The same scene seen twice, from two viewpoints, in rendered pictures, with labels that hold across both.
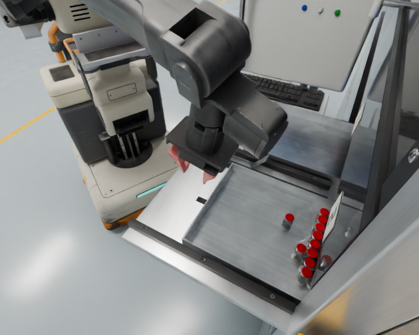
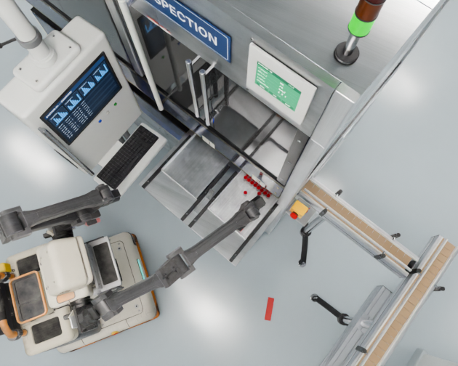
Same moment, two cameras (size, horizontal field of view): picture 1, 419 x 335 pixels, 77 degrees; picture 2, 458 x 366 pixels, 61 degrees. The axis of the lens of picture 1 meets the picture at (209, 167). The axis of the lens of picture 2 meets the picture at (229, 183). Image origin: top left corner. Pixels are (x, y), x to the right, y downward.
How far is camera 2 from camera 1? 1.56 m
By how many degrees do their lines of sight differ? 41
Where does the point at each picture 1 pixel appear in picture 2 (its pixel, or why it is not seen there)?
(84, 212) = (130, 341)
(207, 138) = not seen: hidden behind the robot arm
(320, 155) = (207, 160)
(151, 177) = (130, 271)
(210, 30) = (252, 210)
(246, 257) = not seen: hidden behind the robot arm
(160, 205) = (222, 247)
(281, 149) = (199, 179)
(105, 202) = (147, 310)
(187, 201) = not seen: hidden behind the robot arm
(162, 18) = (246, 220)
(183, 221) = (232, 237)
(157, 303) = (220, 279)
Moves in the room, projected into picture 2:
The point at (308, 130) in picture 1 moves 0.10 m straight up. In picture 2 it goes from (187, 157) to (185, 151)
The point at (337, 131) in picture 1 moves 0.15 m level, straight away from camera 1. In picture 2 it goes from (192, 143) to (174, 126)
